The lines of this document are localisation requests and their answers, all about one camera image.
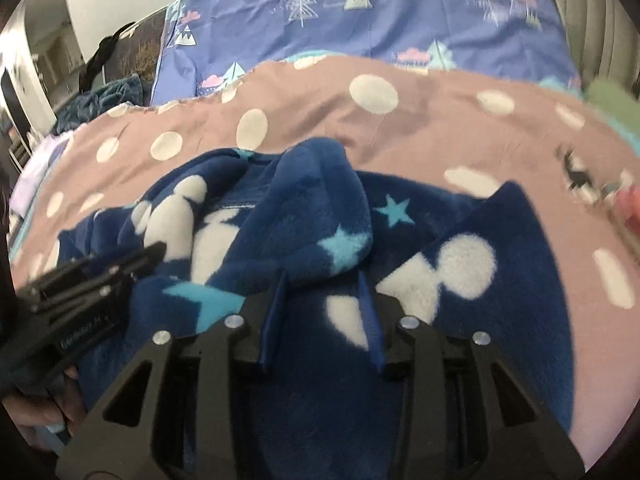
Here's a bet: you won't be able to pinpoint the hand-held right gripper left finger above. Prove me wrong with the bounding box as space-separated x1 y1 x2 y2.
55 270 289 480

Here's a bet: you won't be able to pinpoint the beige curtain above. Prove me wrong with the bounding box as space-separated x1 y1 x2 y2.
545 0 640 96

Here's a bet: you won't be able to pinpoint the pink polka dot blanket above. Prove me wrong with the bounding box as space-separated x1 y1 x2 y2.
10 55 640 471

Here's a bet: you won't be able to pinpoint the purple tree print pillow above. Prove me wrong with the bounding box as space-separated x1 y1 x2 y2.
150 0 583 106

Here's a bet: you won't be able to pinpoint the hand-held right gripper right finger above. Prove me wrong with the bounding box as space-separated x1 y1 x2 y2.
357 272 586 480

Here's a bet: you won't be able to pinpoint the navy star print fleece garment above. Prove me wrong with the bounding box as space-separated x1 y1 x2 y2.
57 136 576 480

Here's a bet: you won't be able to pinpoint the dark blue fluffy blanket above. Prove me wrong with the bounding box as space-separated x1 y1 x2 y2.
55 74 146 133

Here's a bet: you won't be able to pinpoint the lavender folded cloth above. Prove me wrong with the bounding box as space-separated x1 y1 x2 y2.
10 132 76 216

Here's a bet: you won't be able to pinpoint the dark branch print pillow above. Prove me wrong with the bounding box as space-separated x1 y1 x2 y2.
115 7 168 106

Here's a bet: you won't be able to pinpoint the person's left hand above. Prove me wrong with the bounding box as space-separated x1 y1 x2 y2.
0 365 88 456

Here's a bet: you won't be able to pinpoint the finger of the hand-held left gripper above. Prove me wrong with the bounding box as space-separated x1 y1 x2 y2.
17 241 168 302
27 272 140 333

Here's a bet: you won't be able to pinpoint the black cloth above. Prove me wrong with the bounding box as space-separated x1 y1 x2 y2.
80 22 137 92

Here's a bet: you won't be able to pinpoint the folded pink and beige towels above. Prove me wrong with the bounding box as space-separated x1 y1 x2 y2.
612 180 640 241

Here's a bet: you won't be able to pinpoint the green pillow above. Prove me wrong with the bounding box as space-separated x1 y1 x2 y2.
585 77 640 133

